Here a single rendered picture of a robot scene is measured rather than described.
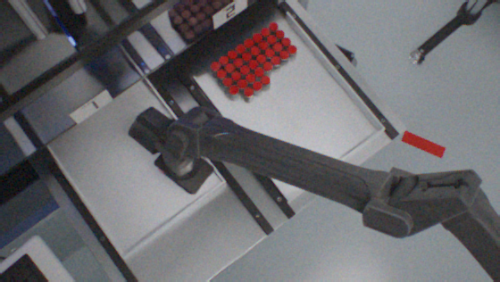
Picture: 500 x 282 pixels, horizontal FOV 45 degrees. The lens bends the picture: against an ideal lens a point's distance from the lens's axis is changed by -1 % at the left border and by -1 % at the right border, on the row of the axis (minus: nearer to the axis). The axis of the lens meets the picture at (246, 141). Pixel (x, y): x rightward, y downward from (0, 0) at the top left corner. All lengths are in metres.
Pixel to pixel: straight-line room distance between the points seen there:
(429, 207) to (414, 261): 1.38
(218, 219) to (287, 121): 0.26
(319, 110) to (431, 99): 1.08
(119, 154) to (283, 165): 0.50
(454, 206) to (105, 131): 0.79
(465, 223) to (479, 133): 1.54
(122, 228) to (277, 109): 0.42
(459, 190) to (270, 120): 0.59
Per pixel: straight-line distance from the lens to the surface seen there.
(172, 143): 1.02
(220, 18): 1.27
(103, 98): 1.23
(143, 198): 1.31
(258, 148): 0.96
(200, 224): 1.29
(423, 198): 0.86
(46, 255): 1.43
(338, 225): 2.20
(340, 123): 1.35
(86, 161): 1.36
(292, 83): 1.36
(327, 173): 0.92
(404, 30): 2.46
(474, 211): 0.86
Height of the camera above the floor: 2.16
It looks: 75 degrees down
